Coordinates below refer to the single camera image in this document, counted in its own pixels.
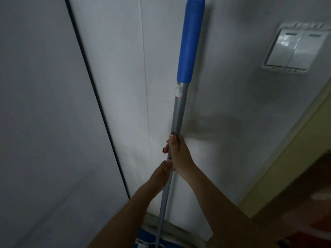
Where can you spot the person's left hand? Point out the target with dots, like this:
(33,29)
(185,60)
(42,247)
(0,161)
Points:
(159,176)

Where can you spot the person's right hand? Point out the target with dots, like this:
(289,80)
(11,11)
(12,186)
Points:
(181,157)

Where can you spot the person's right thumb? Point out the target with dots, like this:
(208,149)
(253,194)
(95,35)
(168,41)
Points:
(173,144)

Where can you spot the person's left thumb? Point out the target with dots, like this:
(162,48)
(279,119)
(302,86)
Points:
(165,166)

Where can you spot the grey mop pole blue grip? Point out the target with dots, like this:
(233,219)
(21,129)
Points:
(190,43)

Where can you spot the person's left forearm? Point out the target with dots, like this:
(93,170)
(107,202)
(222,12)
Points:
(124,219)

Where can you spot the person's right forearm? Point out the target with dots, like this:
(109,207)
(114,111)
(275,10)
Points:
(222,211)

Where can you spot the blue flat mop head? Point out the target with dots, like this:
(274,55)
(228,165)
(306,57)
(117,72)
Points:
(147,236)

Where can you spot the cream door frame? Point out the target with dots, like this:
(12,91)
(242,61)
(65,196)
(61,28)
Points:
(289,157)

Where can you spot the white double wall switch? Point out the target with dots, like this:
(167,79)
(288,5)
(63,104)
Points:
(294,47)

